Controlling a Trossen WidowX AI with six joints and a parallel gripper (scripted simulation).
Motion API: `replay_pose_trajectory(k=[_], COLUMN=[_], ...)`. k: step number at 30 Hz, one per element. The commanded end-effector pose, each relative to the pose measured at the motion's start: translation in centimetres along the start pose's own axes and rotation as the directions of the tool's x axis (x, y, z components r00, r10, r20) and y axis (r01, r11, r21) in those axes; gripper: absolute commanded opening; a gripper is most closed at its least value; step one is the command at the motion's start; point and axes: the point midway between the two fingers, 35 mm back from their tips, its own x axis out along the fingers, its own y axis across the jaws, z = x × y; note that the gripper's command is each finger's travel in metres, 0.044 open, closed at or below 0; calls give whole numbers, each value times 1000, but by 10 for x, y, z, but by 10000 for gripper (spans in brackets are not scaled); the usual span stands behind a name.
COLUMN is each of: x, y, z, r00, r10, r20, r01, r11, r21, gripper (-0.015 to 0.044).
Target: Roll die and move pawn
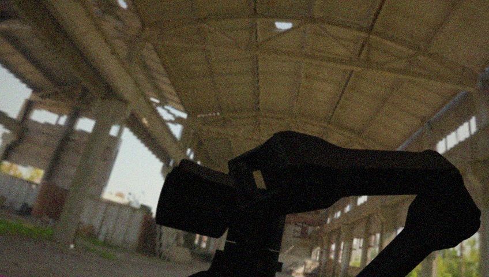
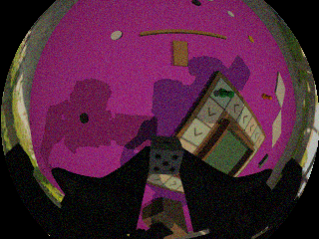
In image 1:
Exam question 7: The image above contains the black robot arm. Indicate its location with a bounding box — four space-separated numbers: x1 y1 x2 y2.
156 130 481 277

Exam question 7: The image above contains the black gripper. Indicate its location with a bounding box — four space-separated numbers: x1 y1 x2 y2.
215 241 283 277

